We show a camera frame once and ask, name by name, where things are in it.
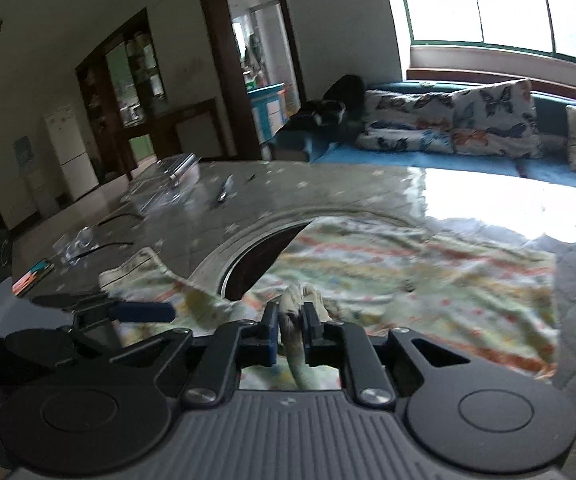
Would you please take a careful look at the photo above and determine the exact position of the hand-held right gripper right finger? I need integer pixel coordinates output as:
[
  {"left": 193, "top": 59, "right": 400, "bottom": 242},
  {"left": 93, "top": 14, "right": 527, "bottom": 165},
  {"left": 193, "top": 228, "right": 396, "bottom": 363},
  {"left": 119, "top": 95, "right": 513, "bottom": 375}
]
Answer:
[{"left": 303, "top": 302, "right": 472, "bottom": 407}]

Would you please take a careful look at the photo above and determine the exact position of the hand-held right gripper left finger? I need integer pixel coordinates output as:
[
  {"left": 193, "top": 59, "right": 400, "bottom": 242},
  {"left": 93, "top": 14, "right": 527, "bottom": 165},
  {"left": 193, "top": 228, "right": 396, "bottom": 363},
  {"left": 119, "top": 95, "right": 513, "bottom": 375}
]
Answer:
[{"left": 112, "top": 303, "right": 281, "bottom": 407}]

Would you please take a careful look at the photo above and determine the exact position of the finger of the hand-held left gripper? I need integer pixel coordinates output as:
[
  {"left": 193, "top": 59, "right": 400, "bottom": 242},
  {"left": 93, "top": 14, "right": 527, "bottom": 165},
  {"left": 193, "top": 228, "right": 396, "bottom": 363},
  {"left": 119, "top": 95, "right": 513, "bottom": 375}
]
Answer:
[{"left": 32, "top": 294, "right": 177, "bottom": 325}]

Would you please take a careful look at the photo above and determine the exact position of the colourful striped printed garment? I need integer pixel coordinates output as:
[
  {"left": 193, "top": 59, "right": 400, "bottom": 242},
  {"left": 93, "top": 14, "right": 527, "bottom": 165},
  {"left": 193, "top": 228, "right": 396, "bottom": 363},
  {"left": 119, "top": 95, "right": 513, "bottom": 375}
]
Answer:
[{"left": 98, "top": 215, "right": 560, "bottom": 392}]

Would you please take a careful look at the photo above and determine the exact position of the smartphone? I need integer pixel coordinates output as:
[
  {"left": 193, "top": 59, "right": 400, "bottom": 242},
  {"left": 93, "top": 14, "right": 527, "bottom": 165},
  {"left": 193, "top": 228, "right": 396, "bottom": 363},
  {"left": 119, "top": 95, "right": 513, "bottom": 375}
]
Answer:
[{"left": 12, "top": 258, "right": 55, "bottom": 297}]

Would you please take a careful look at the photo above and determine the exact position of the clear glass cup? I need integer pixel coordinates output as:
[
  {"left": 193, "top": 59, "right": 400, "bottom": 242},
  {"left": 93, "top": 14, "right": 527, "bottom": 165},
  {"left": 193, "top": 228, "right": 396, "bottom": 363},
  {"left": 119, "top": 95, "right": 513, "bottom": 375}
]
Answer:
[{"left": 52, "top": 226, "right": 94, "bottom": 267}]

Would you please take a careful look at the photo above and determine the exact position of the clear plastic box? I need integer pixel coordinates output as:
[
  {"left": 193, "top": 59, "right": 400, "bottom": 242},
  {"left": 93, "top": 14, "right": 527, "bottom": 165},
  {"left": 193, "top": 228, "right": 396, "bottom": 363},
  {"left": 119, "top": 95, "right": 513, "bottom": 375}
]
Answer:
[{"left": 126, "top": 153, "right": 203, "bottom": 211}]

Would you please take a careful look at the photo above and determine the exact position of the dark pen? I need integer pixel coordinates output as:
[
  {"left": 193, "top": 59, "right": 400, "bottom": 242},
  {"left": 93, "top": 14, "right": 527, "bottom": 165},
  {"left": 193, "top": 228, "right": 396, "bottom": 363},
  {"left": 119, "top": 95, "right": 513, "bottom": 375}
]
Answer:
[{"left": 212, "top": 175, "right": 235, "bottom": 209}]

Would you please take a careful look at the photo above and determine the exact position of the white water dispenser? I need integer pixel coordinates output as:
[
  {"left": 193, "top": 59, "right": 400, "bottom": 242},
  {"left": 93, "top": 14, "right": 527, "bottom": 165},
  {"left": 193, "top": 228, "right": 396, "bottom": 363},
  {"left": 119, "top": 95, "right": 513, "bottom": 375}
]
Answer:
[{"left": 12, "top": 135, "right": 54, "bottom": 217}]

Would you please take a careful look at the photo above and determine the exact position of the white refrigerator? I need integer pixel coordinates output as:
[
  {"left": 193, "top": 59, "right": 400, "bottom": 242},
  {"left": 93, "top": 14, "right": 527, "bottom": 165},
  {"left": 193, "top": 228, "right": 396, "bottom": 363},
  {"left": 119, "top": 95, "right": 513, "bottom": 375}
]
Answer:
[{"left": 44, "top": 104, "right": 102, "bottom": 202}]

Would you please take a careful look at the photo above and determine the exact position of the blue and white cabinet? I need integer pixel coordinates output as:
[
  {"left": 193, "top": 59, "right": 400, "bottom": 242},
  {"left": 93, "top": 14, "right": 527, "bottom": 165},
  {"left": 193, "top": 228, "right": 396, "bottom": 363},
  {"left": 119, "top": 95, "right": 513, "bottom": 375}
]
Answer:
[{"left": 247, "top": 82, "right": 289, "bottom": 144}]

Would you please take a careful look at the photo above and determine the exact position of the dark wooden display cabinet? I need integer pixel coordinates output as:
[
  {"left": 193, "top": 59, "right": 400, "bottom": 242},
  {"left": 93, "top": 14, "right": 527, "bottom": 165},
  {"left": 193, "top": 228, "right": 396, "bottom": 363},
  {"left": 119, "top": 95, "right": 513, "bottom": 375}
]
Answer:
[{"left": 76, "top": 8, "right": 169, "bottom": 181}]

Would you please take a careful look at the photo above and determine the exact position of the blue sofa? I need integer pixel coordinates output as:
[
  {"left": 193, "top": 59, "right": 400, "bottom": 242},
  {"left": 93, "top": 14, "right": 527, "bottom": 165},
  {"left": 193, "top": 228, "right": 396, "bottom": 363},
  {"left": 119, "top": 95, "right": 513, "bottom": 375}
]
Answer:
[{"left": 273, "top": 78, "right": 576, "bottom": 192}]

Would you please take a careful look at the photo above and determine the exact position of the dark bag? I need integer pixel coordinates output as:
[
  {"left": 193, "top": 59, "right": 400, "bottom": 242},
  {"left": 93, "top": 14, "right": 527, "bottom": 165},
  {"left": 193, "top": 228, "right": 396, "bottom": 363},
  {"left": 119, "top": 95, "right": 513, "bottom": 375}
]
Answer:
[{"left": 288, "top": 74, "right": 367, "bottom": 132}]

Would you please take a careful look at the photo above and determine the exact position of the butterfly print folded blanket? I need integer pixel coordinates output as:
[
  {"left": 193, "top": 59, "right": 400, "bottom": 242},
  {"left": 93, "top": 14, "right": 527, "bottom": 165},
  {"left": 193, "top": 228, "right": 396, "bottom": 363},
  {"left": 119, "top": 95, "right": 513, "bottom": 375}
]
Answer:
[{"left": 355, "top": 89, "right": 457, "bottom": 155}]

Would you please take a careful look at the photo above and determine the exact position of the butterfly print pillow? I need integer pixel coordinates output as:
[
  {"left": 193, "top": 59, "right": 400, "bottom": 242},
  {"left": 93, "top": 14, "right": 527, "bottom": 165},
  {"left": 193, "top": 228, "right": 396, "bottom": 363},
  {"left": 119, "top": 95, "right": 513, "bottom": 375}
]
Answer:
[{"left": 451, "top": 79, "right": 545, "bottom": 159}]

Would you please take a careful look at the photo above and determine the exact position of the green framed window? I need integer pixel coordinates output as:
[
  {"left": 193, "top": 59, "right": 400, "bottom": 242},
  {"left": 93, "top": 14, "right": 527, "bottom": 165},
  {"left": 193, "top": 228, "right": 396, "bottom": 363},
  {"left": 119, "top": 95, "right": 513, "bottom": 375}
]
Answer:
[{"left": 381, "top": 0, "right": 576, "bottom": 68}]

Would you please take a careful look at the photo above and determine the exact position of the black cable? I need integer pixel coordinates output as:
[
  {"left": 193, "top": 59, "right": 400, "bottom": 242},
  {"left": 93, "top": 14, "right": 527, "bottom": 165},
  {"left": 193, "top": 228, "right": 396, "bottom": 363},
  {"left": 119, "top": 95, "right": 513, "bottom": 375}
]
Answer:
[{"left": 70, "top": 213, "right": 136, "bottom": 261}]

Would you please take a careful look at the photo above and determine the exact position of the dark wooden door frame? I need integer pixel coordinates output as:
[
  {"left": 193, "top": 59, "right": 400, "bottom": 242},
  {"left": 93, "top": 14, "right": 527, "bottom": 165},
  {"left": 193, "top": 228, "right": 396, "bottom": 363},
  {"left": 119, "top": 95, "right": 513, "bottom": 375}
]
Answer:
[{"left": 195, "top": 0, "right": 309, "bottom": 163}]

